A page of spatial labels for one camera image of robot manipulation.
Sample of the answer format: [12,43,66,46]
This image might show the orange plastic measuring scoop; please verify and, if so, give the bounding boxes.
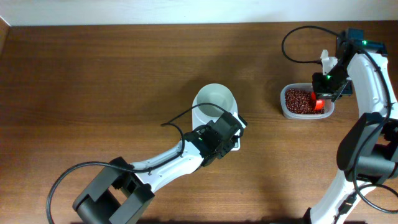
[311,92,325,111]

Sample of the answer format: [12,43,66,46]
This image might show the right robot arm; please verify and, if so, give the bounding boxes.
[304,28,397,223]

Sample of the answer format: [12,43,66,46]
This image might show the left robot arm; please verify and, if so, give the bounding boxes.
[73,113,247,224]

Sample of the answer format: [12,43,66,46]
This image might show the white digital kitchen scale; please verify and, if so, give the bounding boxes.
[192,99,242,152]

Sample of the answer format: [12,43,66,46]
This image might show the white round bowl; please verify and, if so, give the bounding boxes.
[193,83,238,118]

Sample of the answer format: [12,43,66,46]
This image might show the clear plastic food container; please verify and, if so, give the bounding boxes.
[280,83,335,120]

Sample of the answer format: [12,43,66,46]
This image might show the red adzuki beans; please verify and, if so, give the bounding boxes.
[285,89,324,114]

